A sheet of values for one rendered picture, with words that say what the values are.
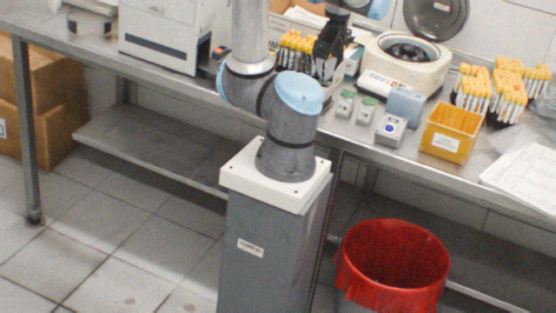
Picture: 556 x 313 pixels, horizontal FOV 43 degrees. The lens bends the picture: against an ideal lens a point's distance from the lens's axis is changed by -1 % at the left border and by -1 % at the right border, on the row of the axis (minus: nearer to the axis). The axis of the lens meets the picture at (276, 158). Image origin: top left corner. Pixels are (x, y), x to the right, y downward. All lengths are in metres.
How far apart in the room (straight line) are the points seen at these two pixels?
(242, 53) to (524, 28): 1.11
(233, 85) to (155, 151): 1.24
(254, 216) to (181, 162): 1.13
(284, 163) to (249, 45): 0.28
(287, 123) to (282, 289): 0.45
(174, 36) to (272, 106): 0.59
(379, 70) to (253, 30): 0.70
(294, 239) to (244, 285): 0.24
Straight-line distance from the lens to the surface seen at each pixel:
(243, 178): 1.69
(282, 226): 1.73
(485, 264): 2.68
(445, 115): 2.08
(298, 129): 1.65
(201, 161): 2.87
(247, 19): 1.61
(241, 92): 1.70
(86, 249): 2.86
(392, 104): 2.08
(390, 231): 2.46
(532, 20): 2.46
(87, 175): 3.23
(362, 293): 2.25
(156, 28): 2.18
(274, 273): 1.84
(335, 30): 1.96
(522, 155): 2.11
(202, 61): 2.19
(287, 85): 1.63
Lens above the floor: 1.92
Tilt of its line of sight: 34 degrees down
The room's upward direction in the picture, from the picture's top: 9 degrees clockwise
